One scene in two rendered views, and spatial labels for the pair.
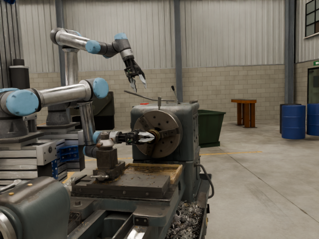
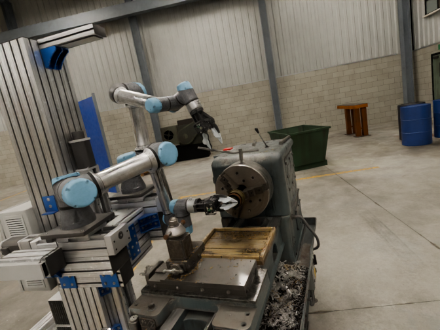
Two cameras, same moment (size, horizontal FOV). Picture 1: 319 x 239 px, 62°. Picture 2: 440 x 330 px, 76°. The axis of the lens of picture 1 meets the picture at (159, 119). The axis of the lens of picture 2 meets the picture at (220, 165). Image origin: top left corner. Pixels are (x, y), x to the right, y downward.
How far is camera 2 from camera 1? 0.31 m
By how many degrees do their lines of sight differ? 10
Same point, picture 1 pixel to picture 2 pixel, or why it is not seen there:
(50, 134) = (127, 203)
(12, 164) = (84, 255)
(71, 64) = (137, 121)
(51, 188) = not seen: outside the picture
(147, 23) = (231, 33)
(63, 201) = not seen: outside the picture
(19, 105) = (74, 197)
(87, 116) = (160, 184)
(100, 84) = (167, 149)
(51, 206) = not seen: outside the picture
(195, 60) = (291, 67)
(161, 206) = (245, 308)
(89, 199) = (165, 297)
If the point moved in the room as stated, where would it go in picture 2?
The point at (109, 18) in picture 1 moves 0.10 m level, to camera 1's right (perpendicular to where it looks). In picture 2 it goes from (190, 35) to (192, 34)
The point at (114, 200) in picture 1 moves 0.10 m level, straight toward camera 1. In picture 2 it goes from (192, 299) to (190, 319)
